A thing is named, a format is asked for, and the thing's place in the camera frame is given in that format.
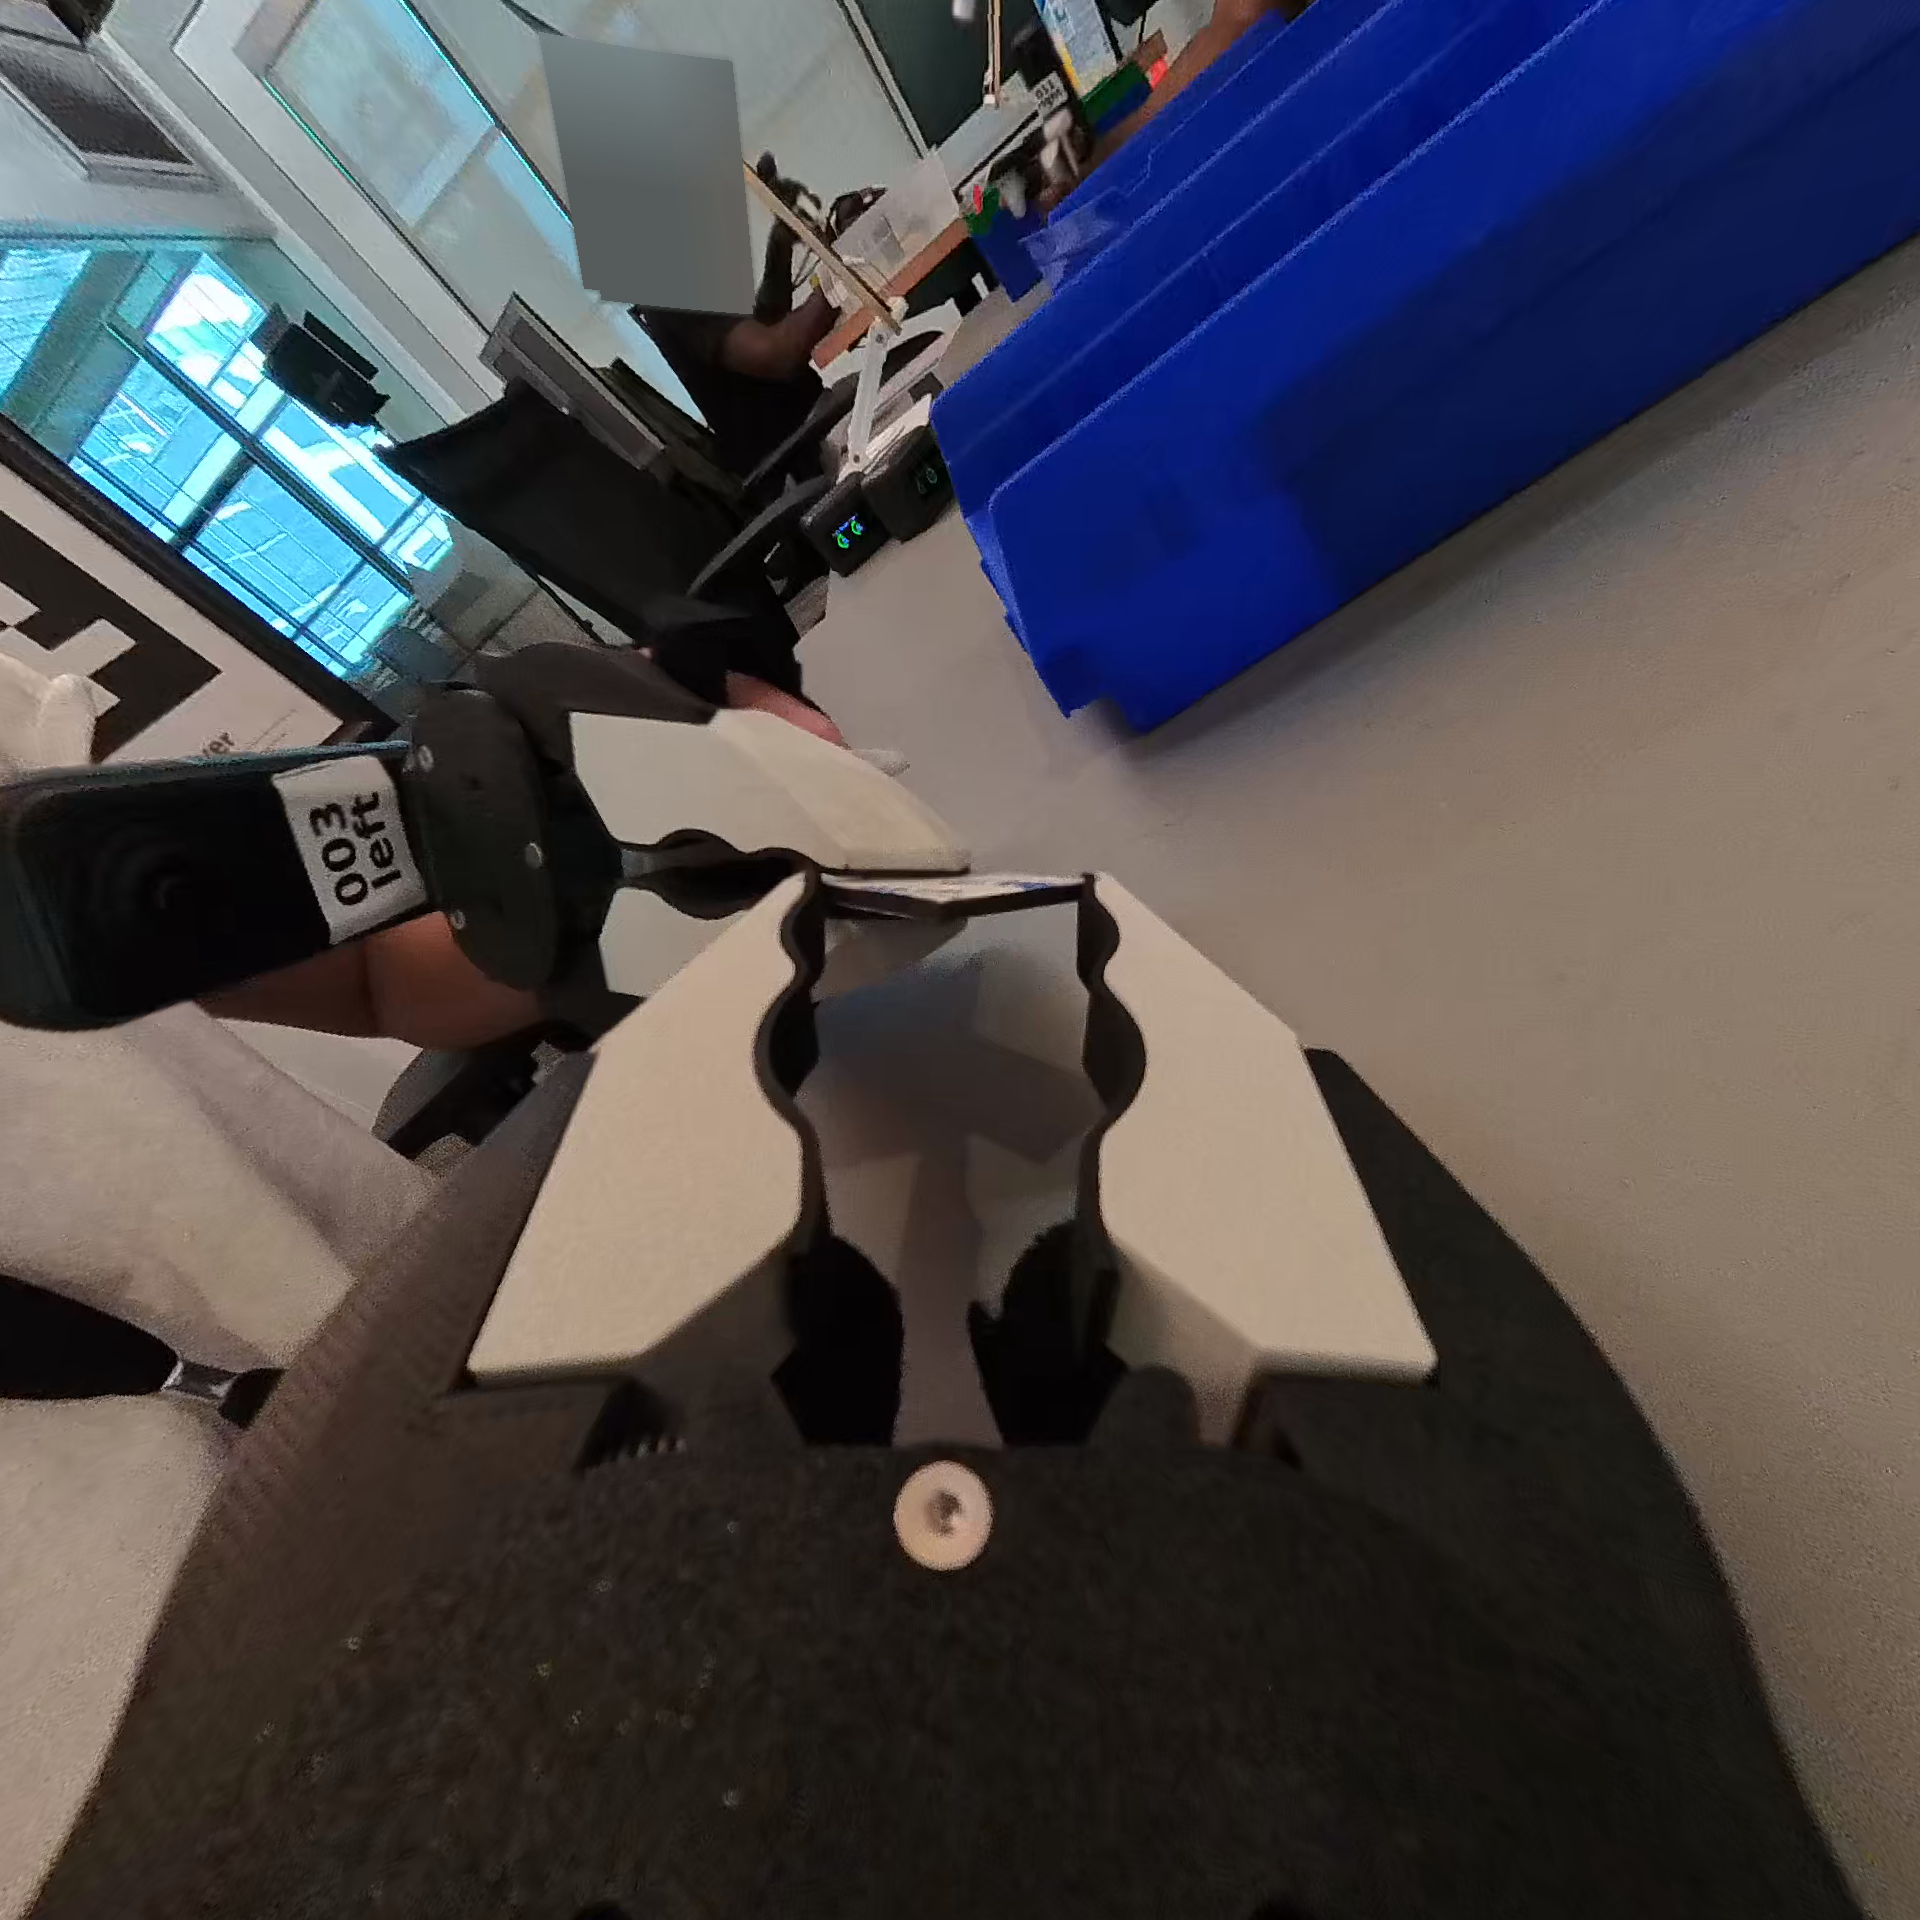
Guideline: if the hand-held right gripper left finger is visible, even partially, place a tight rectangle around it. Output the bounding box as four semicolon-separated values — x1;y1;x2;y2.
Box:
463;870;908;1448

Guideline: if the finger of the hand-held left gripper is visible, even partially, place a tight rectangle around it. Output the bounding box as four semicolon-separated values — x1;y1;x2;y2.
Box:
605;857;974;1001
567;703;974;882

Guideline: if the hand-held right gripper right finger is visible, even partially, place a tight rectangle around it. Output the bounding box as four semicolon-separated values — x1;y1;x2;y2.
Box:
968;870;1444;1448

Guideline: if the blue storage bin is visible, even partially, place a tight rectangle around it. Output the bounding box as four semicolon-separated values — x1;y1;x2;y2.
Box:
960;45;1920;738
932;0;1516;499

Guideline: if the person's left forearm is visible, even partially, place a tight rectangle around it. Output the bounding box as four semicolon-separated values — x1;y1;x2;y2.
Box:
211;904;530;1052

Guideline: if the black box green light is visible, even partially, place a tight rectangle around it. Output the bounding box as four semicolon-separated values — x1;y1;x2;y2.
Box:
800;487;892;582
864;439;960;546

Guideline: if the person's white shirt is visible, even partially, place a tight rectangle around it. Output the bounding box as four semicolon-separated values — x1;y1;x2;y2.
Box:
0;642;452;1844

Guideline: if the black mesh office chair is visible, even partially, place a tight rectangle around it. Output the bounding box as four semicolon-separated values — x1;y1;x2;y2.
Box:
375;359;835;660

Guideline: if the wooden stick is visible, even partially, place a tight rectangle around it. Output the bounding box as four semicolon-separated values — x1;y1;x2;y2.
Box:
743;156;908;328

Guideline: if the black lanyard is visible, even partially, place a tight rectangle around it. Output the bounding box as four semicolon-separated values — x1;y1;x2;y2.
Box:
0;1276;287;1430

